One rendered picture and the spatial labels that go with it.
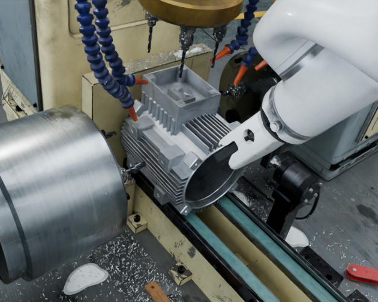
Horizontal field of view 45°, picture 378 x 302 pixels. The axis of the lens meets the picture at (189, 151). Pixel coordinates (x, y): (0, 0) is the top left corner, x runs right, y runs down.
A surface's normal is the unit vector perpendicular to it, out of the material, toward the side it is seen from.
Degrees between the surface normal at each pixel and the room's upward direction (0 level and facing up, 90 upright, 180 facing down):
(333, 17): 46
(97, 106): 90
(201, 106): 90
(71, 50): 90
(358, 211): 0
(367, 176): 0
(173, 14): 90
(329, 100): 102
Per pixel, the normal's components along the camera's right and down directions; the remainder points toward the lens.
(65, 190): 0.55, -0.09
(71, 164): 0.45, -0.33
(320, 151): -0.76, 0.33
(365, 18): -0.66, -0.37
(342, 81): -0.62, 0.54
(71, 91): 0.62, 0.58
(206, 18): 0.26, 0.66
